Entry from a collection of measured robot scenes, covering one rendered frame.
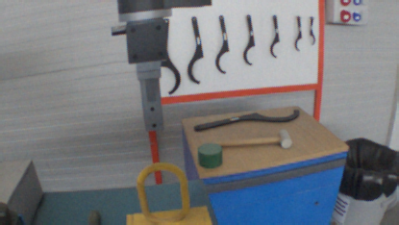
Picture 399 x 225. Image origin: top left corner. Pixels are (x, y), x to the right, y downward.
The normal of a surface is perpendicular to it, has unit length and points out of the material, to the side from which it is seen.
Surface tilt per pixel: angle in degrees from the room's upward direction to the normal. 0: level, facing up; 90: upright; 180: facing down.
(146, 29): 90
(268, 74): 90
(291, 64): 90
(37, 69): 90
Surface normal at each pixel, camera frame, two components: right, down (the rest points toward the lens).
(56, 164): 0.18, 0.35
